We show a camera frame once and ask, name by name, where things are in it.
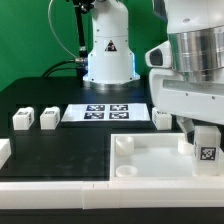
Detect black camera pole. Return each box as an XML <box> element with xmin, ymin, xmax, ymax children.
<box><xmin>68</xmin><ymin>0</ymin><xmax>95</xmax><ymax>78</ymax></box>

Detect white sheet with markers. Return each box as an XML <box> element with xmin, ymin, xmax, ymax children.
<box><xmin>62</xmin><ymin>103</ymin><xmax>150</xmax><ymax>122</ymax></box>

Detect white square tabletop tray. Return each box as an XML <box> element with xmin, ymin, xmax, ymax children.
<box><xmin>110</xmin><ymin>133</ymin><xmax>224</xmax><ymax>182</ymax></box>

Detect white front fence rail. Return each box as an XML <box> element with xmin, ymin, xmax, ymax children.
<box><xmin>0</xmin><ymin>178</ymin><xmax>224</xmax><ymax>209</ymax></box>

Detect white left fence piece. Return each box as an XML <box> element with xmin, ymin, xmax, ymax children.
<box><xmin>0</xmin><ymin>139</ymin><xmax>11</xmax><ymax>169</ymax></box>

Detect black cables at base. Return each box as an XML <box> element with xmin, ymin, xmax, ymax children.
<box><xmin>41</xmin><ymin>58</ymin><xmax>88</xmax><ymax>79</ymax></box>

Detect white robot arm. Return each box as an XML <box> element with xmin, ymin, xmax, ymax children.
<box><xmin>83</xmin><ymin>0</ymin><xmax>224</xmax><ymax>133</ymax></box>

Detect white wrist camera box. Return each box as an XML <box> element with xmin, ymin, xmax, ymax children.
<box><xmin>145</xmin><ymin>41</ymin><xmax>172</xmax><ymax>68</ymax></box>

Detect grey curved cable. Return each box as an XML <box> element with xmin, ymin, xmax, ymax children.
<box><xmin>47</xmin><ymin>0</ymin><xmax>80</xmax><ymax>60</ymax></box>

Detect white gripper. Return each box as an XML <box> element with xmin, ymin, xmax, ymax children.
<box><xmin>149</xmin><ymin>68</ymin><xmax>224</xmax><ymax>143</ymax></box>

